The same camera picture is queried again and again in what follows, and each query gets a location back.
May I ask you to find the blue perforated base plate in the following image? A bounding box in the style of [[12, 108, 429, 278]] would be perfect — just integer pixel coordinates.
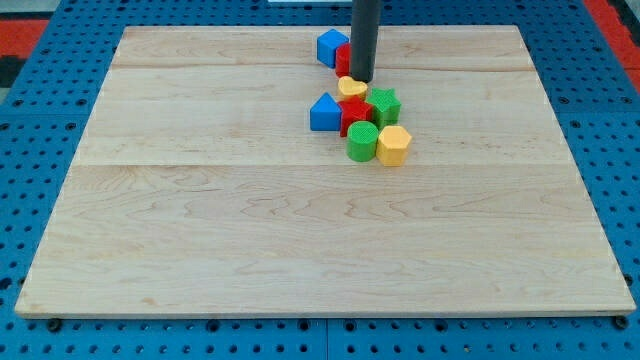
[[1, 1, 639, 359]]

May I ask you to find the blue triangle block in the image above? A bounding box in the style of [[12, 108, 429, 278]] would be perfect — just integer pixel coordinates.
[[309, 92, 342, 131]]

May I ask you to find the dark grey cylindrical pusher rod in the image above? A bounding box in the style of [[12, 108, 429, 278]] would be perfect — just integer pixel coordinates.
[[350, 0, 382, 83]]

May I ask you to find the red star-shaped block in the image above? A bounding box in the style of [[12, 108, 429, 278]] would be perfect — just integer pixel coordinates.
[[338, 97, 373, 137]]

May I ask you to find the green star block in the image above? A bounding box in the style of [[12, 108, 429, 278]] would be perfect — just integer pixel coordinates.
[[366, 88, 402, 130]]

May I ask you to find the light wooden board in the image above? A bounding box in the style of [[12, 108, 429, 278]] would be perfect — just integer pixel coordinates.
[[15, 26, 636, 319]]

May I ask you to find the yellow heart block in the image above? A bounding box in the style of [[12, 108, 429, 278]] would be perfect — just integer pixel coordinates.
[[337, 76, 368, 101]]

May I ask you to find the yellow hexagon block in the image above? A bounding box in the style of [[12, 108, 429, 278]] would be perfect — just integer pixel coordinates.
[[376, 125, 412, 167]]

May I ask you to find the green cylinder block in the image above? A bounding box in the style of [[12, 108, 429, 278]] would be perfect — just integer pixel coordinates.
[[346, 121, 379, 162]]

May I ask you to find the blue cube block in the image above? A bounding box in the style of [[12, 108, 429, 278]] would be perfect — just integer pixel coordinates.
[[316, 29, 349, 69]]

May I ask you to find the red cylinder block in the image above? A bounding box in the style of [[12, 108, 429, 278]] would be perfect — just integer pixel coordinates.
[[335, 42, 351, 78]]

